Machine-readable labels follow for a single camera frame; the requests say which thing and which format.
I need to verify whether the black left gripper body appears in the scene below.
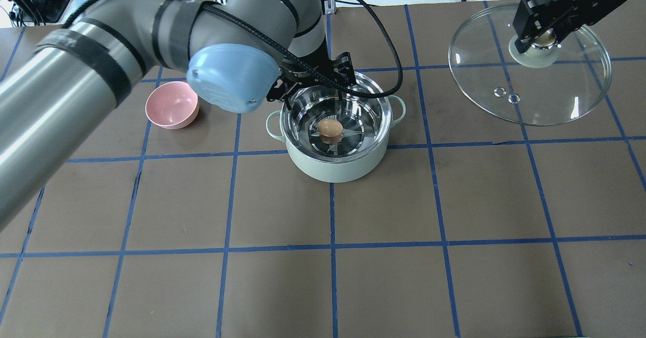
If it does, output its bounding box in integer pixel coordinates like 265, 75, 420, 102
266, 51, 357, 105

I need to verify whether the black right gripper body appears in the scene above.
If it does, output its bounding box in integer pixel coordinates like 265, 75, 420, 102
512, 0, 628, 40

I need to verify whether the brown egg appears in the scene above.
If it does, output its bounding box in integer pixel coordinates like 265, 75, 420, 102
316, 118, 343, 138

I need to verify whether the glass pot lid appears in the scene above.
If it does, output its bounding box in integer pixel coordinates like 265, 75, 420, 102
448, 3, 612, 126

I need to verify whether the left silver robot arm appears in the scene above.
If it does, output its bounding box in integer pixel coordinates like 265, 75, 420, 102
1, 0, 338, 228

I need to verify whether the mint green electric pot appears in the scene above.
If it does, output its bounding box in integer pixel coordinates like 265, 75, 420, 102
265, 86, 407, 183

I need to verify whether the pink bowl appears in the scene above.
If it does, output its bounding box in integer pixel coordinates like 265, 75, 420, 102
145, 81, 200, 130

